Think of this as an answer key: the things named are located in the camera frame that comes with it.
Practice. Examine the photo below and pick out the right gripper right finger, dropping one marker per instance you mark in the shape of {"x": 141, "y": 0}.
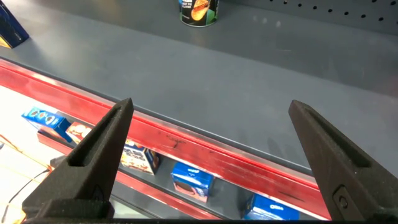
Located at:
{"x": 348, "y": 174}

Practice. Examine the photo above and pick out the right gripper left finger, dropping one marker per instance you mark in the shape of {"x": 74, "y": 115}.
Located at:
{"x": 102, "y": 161}

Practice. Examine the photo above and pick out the red and white snack box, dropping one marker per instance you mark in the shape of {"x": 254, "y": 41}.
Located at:
{"x": 77, "y": 131}

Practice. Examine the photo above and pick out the blue cookie box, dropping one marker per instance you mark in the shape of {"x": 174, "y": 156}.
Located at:
{"x": 191, "y": 182}
{"x": 46, "y": 119}
{"x": 269, "y": 210}

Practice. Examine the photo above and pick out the dark blue snack box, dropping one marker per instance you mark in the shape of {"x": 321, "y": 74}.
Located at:
{"x": 9, "y": 28}

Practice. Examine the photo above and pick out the black snack can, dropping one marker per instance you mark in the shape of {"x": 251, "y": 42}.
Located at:
{"x": 199, "y": 12}

